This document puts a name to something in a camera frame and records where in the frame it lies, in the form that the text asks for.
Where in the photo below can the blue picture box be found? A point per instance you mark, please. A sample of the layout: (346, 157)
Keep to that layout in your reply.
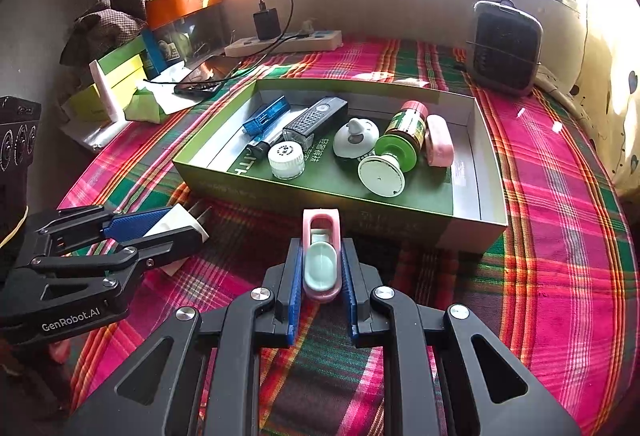
(165, 50)

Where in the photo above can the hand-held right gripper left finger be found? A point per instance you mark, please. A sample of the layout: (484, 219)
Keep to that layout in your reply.
(295, 296)

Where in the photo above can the person's left hand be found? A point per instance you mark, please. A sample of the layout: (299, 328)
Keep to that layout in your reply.
(60, 352)

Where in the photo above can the black charger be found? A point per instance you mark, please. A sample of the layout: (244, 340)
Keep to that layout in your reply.
(265, 23)

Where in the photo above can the green cloth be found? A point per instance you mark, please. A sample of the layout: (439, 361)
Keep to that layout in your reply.
(145, 105)

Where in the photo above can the brown checked cloth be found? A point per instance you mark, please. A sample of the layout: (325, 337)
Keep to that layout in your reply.
(100, 28)

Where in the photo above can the black and silver pen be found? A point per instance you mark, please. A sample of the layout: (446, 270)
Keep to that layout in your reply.
(260, 146)

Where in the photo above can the white plug adapter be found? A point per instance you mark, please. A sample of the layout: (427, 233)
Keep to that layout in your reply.
(175, 218)

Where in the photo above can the white round panda case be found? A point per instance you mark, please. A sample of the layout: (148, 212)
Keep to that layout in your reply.
(355, 140)

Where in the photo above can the blue transparent case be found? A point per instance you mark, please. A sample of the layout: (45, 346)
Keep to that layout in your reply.
(265, 115)

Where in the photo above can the large green cardboard box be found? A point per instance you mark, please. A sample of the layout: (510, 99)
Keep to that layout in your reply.
(400, 226)

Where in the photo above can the small light green box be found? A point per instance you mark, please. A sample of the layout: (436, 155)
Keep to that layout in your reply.
(122, 58)

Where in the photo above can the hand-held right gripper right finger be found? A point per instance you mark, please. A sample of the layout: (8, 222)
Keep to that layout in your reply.
(350, 296)

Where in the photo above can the red-lid brown bottle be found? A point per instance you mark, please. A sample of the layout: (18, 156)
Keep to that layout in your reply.
(407, 123)

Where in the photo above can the yellow cardboard box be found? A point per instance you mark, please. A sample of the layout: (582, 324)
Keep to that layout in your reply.
(85, 104)

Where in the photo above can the grey desktop fan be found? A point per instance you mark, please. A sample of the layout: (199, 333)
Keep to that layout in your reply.
(505, 48)

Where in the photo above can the heart print curtain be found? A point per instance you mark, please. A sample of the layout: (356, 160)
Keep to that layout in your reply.
(615, 115)

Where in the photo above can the glass tank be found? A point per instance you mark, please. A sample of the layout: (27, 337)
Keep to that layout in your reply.
(200, 33)

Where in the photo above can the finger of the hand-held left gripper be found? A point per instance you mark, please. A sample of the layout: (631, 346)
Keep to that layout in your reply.
(135, 221)
(170, 246)

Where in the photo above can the white tube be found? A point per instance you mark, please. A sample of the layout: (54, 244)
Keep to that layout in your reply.
(107, 90)

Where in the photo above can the orange tray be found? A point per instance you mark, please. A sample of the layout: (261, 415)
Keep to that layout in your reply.
(180, 5)

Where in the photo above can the small white round cap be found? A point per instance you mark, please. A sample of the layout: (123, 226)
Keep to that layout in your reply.
(286, 160)

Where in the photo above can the pink oval case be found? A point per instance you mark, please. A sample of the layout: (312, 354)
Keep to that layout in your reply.
(440, 140)

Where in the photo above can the black smartphone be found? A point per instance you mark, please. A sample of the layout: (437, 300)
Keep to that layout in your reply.
(210, 73)

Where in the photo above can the black remote control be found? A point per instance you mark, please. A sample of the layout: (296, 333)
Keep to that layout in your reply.
(312, 120)

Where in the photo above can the green and white spool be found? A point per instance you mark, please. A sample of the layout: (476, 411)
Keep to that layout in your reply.
(382, 170)

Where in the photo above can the white power strip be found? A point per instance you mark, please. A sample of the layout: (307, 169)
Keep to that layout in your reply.
(320, 40)

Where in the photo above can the pink and mint case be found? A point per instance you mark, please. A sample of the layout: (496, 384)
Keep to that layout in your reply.
(322, 266)

